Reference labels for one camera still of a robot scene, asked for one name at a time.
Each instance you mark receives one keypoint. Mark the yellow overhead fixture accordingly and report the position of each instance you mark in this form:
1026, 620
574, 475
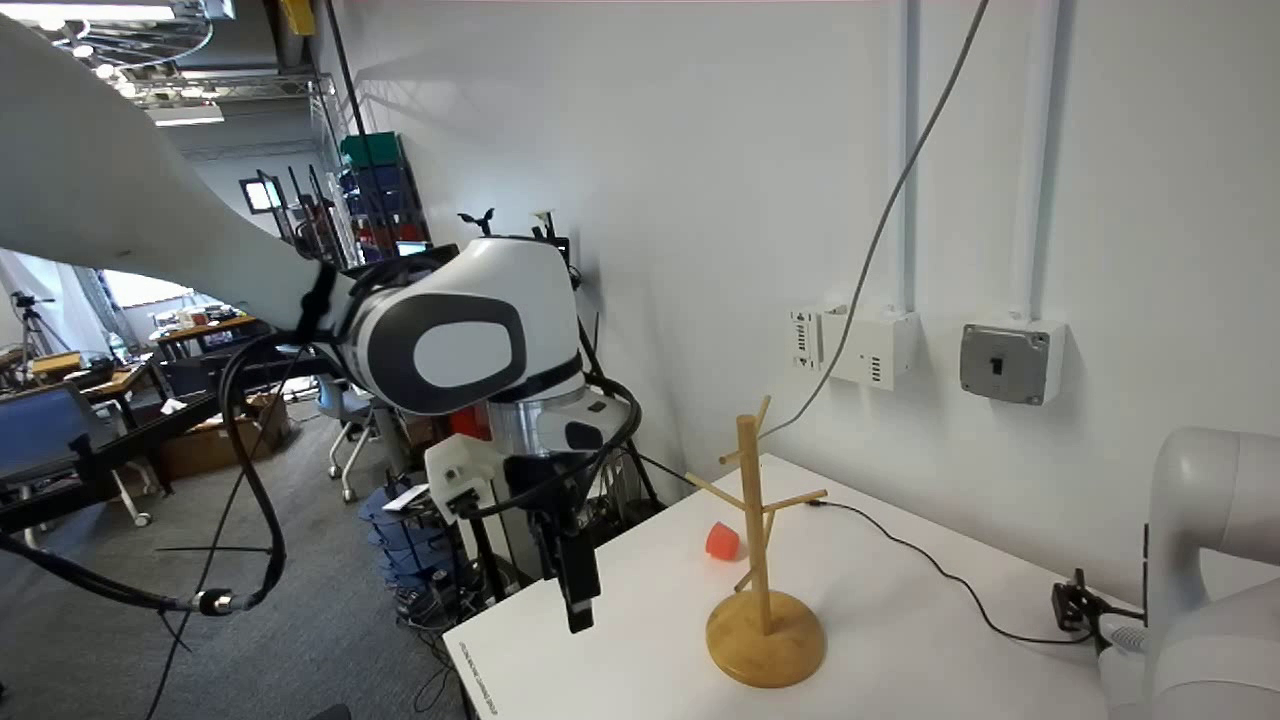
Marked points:
299, 17

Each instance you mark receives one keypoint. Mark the brown cardboard box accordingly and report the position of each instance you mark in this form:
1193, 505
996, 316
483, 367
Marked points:
223, 442

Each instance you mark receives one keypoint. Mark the large white wall box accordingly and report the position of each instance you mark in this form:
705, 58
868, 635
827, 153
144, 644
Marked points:
883, 349

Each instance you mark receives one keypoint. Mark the white second robot arm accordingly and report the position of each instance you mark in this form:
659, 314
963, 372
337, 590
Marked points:
1214, 533

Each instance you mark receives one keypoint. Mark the blue fabric chair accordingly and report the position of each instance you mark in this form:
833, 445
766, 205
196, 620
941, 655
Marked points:
40, 432

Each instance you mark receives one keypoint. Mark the grey wall junction box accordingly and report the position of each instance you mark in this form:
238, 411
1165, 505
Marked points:
1011, 362

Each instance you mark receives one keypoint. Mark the blue storage bin shelf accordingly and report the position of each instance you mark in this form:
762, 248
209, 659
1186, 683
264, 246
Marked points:
380, 186

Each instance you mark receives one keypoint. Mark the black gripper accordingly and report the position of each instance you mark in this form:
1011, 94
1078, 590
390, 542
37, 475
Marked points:
543, 501

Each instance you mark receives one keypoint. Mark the wooden mug tree stand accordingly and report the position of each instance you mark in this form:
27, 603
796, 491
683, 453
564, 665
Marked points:
753, 533

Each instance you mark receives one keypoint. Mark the fluorescent ceiling light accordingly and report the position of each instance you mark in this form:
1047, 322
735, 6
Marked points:
92, 12

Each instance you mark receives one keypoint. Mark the small labelled white wall box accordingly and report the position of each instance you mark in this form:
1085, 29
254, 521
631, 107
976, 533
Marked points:
810, 342

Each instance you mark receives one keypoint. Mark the orange plastic cup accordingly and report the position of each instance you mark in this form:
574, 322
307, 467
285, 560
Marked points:
720, 542

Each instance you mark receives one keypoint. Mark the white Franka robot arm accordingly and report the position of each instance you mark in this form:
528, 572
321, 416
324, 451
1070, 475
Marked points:
81, 162

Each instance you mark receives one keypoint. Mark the black connector block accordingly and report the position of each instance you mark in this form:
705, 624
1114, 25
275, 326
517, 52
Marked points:
1078, 607

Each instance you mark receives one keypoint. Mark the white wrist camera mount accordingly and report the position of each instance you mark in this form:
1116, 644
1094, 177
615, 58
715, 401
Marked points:
466, 483

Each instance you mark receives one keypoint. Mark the blue equipment crate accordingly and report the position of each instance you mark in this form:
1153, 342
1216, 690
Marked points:
400, 542

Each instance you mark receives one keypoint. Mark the white wall conduit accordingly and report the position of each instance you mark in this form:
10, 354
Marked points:
1051, 162
915, 162

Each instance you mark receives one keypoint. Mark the grey office chair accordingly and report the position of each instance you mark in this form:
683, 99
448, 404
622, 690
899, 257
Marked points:
349, 442

